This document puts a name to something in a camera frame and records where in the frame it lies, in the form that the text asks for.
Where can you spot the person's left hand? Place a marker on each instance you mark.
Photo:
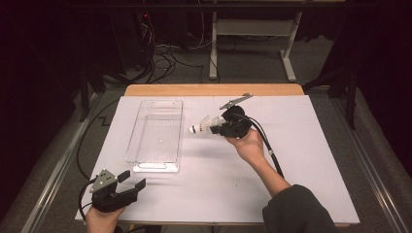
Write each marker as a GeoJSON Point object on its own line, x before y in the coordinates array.
{"type": "Point", "coordinates": [101, 221]}

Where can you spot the dark cabinet with red light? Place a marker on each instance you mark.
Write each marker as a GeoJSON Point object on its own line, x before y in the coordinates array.
{"type": "Point", "coordinates": [136, 39]}

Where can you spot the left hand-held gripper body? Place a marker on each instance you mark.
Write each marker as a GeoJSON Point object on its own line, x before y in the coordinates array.
{"type": "Point", "coordinates": [106, 197]}

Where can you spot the wooden table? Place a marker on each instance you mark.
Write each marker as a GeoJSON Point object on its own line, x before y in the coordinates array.
{"type": "Point", "coordinates": [194, 90]}

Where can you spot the aluminium floor rail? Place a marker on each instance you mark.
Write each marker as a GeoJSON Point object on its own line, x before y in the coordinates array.
{"type": "Point", "coordinates": [379, 187]}
{"type": "Point", "coordinates": [53, 181]}

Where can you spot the white metal desk frame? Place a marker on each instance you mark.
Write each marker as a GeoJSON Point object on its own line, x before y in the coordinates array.
{"type": "Point", "coordinates": [256, 27]}

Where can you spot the dark curtain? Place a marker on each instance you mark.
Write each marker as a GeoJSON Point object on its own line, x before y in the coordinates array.
{"type": "Point", "coordinates": [32, 81]}
{"type": "Point", "coordinates": [382, 64]}

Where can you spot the clear plastic container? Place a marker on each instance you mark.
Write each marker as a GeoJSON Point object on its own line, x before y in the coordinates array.
{"type": "Point", "coordinates": [155, 136]}

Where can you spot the person's right hand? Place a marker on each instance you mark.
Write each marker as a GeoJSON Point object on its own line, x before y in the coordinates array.
{"type": "Point", "coordinates": [249, 147]}

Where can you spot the black metal stand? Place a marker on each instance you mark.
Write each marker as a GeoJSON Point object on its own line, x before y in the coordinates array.
{"type": "Point", "coordinates": [84, 97]}
{"type": "Point", "coordinates": [350, 103]}

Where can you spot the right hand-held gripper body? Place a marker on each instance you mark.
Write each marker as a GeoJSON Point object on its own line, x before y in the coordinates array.
{"type": "Point", "coordinates": [241, 124]}

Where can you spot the white table cover sheet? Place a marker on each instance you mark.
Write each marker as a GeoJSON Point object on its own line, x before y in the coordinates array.
{"type": "Point", "coordinates": [307, 145]}

